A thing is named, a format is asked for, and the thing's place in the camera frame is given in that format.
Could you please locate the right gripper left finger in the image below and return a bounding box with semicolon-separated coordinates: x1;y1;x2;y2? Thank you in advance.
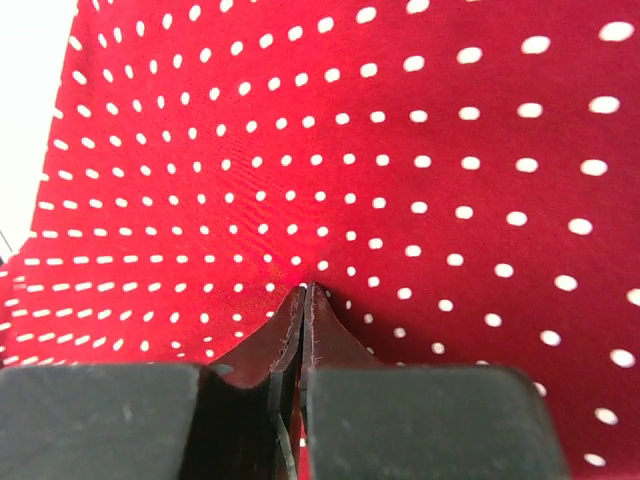
1;287;305;479

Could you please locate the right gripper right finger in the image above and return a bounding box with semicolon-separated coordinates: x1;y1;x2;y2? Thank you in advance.
300;283;570;479

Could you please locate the red polka dot skirt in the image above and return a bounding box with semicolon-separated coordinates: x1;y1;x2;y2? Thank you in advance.
1;1;639;479

